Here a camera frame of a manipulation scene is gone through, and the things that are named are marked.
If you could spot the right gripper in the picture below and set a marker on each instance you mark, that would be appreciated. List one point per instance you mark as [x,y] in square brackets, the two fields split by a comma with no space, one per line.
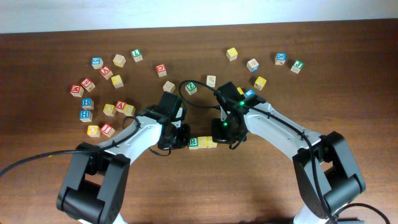
[217,134]

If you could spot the yellow block top right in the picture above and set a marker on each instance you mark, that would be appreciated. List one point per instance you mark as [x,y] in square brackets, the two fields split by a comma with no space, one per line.
[232,54]

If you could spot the lower blue H block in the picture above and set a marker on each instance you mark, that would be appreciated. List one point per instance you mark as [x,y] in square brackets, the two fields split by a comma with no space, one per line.
[85,116]

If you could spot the blue picture block right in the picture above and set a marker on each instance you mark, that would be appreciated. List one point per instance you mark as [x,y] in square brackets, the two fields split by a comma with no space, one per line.
[249,93]

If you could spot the red 9 block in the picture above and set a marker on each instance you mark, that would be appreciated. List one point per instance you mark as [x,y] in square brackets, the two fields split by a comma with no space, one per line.
[87,84]

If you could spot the green L block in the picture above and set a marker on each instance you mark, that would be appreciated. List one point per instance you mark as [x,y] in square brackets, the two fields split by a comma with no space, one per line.
[136,54]

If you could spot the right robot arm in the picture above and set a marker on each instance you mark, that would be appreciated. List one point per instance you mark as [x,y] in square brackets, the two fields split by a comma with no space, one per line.
[327,174]

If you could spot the wood block blue side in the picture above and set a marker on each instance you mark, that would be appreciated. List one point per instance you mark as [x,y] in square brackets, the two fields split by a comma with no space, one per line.
[252,65]

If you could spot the plain wood block top left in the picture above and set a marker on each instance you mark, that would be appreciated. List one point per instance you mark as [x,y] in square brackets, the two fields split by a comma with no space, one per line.
[119,60]

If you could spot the blue X block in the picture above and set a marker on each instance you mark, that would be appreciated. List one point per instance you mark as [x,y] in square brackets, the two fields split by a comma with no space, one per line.
[280,58]

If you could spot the white picture block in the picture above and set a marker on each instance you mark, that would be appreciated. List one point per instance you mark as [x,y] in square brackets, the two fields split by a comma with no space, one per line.
[211,81]

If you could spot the red A block lower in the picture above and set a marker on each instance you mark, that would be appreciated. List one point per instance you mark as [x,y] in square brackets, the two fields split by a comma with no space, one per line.
[120,105]

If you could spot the blue block far left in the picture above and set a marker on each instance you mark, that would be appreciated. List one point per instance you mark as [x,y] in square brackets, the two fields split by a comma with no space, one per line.
[97,63]

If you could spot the green Z block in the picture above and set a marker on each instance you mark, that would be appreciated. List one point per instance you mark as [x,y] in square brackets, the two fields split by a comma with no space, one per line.
[191,88]

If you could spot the red a block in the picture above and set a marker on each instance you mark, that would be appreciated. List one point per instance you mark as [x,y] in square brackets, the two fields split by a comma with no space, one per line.
[106,72]
[120,105]

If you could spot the yellow block beside A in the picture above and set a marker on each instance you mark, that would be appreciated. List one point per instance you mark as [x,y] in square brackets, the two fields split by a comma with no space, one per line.
[129,110]

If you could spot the yellow block bottom left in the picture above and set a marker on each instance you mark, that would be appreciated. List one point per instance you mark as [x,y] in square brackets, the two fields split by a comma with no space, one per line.
[93,131]

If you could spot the plain wood block centre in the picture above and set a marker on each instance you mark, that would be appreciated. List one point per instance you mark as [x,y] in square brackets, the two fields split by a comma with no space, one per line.
[169,87]

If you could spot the red picture block centre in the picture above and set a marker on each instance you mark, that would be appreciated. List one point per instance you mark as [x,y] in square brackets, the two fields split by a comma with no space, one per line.
[161,70]

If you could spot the red I block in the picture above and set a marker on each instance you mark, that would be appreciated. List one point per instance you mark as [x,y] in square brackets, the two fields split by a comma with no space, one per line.
[107,130]

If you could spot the red A block upper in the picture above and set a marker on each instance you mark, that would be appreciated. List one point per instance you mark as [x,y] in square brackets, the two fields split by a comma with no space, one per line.
[106,72]

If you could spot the upper blue H block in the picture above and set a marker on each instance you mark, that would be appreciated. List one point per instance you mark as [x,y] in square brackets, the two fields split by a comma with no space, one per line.
[87,104]

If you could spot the green J block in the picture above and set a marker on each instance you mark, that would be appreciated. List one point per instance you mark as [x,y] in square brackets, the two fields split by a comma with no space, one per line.
[297,66]

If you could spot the red M block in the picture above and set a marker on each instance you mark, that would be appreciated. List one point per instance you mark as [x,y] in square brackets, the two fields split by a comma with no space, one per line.
[77,90]

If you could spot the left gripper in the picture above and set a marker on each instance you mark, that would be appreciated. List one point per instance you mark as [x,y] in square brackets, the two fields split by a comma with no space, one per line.
[185,129]

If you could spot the blue h block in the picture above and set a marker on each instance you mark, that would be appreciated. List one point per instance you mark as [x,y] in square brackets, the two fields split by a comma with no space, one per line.
[87,104]
[85,116]

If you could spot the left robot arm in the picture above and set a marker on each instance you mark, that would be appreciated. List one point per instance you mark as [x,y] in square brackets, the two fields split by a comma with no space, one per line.
[94,185]

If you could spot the yellow block beside blue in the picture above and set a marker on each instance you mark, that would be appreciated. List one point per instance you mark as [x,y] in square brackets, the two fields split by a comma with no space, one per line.
[240,91]

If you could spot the green R block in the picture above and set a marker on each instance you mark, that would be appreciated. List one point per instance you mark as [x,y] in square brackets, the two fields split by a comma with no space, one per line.
[193,144]

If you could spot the plain wood block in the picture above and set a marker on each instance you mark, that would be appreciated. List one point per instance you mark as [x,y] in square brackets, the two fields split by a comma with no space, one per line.
[169,87]
[119,60]

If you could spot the yellow block near A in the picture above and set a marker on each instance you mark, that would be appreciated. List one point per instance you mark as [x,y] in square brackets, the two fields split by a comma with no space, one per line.
[117,81]

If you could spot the yellow block lower left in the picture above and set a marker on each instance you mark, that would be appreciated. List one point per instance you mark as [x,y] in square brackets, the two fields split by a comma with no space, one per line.
[109,110]

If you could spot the yellow S block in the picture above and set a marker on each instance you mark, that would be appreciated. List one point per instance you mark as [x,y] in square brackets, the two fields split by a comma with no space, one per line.
[202,142]
[210,142]

